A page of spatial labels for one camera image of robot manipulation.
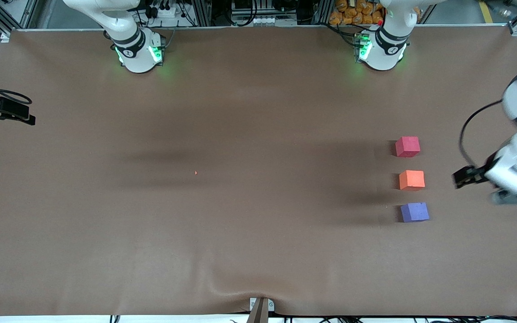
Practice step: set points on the brown table cloth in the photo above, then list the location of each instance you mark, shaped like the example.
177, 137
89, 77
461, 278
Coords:
258, 242

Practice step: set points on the pile of orange bags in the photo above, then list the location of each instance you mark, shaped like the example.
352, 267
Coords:
357, 12

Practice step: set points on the white power strip with plugs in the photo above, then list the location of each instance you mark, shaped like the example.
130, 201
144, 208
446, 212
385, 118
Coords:
162, 11

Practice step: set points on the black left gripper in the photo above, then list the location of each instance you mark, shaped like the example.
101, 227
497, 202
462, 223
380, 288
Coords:
479, 173

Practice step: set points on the metal clamp bracket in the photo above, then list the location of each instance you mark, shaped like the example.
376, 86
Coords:
261, 308

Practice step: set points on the red foam block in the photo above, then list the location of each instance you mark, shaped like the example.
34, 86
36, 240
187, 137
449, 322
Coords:
407, 146

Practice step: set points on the small white terminal strip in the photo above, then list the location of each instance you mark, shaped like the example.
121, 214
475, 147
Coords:
263, 20

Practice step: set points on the orange foam block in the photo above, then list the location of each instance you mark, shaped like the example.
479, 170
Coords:
411, 180

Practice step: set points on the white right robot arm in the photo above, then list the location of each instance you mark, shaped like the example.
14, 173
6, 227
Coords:
137, 58

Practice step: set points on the aluminium frame post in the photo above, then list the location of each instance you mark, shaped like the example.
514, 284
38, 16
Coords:
202, 12

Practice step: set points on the purple foam block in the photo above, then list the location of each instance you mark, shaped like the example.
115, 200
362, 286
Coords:
414, 212

